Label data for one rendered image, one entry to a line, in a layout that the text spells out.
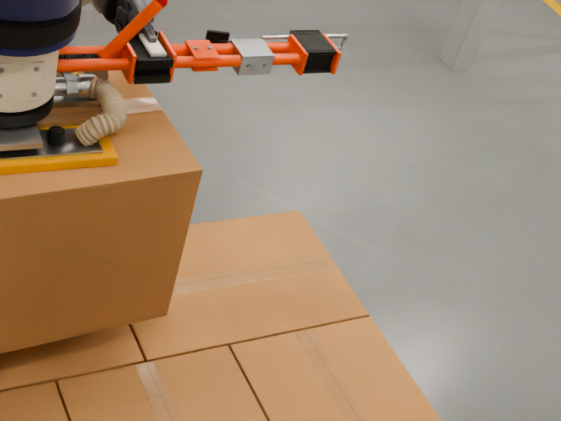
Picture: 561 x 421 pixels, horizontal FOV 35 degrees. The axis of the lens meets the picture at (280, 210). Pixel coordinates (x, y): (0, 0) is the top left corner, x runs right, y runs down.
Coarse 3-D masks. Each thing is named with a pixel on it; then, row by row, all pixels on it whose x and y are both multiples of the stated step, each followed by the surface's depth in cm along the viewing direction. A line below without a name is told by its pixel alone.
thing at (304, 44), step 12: (300, 36) 179; (312, 36) 180; (324, 36) 182; (300, 48) 175; (312, 48) 176; (324, 48) 177; (336, 48) 179; (300, 60) 176; (312, 60) 177; (324, 60) 179; (336, 60) 179; (300, 72) 176; (312, 72) 179; (324, 72) 180
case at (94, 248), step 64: (128, 128) 168; (0, 192) 146; (64, 192) 151; (128, 192) 158; (192, 192) 167; (0, 256) 154; (64, 256) 162; (128, 256) 170; (0, 320) 165; (64, 320) 174; (128, 320) 183
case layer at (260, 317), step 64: (192, 256) 223; (256, 256) 230; (320, 256) 236; (192, 320) 207; (256, 320) 213; (320, 320) 218; (0, 384) 181; (64, 384) 185; (128, 384) 189; (192, 384) 193; (256, 384) 198; (320, 384) 203; (384, 384) 208
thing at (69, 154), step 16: (48, 128) 159; (64, 128) 160; (48, 144) 155; (64, 144) 156; (80, 144) 157; (96, 144) 158; (0, 160) 149; (16, 160) 150; (32, 160) 151; (48, 160) 152; (64, 160) 153; (80, 160) 155; (96, 160) 156; (112, 160) 158
